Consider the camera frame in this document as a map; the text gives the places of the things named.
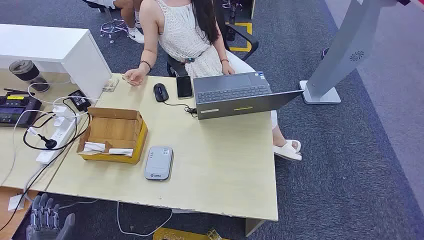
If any grey laptop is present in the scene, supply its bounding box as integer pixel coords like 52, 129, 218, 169
193, 71, 305, 121

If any grey kiosk stand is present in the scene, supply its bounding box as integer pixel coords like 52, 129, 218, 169
299, 0, 412, 105

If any white charger cable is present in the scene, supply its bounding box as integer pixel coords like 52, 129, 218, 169
26, 81, 100, 107

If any black cable with plug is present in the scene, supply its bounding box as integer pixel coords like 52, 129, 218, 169
22, 99, 92, 152

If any white cabinet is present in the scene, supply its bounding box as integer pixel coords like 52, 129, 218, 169
0, 23, 113, 100

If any black smartphone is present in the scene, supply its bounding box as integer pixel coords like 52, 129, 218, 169
175, 75, 194, 100

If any clear plastic card holder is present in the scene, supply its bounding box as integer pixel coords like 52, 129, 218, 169
101, 77, 120, 93

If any chrome stool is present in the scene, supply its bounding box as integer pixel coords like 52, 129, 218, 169
99, 8, 130, 44

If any white key card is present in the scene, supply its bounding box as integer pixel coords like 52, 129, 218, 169
82, 141, 107, 154
108, 148, 134, 157

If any white power strip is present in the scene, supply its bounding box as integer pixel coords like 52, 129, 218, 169
35, 114, 79, 166

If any black computer mouse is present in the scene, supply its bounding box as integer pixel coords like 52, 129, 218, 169
152, 82, 170, 103

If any white cable under desk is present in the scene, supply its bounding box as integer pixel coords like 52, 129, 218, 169
116, 201, 174, 238

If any white paper tag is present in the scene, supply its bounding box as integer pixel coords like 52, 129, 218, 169
7, 194, 26, 212

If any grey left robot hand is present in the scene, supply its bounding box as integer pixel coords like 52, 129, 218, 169
26, 193, 76, 240

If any person's left hand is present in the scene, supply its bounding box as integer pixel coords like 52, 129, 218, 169
221, 61, 236, 76

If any black power adapter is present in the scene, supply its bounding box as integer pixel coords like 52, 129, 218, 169
67, 89, 92, 113

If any black office chair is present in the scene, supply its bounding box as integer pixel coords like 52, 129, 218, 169
165, 0, 260, 78

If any black mouse cable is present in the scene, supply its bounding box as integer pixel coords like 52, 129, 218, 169
162, 100, 199, 118

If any person's right hand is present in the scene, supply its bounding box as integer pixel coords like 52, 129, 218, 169
123, 67, 147, 88

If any tumbler with dark lid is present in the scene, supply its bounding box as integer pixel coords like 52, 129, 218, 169
8, 59, 51, 93

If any white sandal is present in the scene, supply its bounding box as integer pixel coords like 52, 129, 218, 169
273, 139, 303, 163

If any yellow object under desk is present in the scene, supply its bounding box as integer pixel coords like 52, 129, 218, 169
152, 227, 229, 240

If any person at desk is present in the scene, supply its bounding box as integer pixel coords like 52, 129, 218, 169
123, 0, 303, 163

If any cardboard box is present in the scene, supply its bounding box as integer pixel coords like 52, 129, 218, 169
76, 106, 149, 165

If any black controller device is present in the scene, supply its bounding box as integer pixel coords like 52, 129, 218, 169
0, 88, 43, 129

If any grey card reader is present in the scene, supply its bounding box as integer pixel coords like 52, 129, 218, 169
144, 146, 174, 182

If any person in background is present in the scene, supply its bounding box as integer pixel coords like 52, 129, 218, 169
82, 0, 146, 45

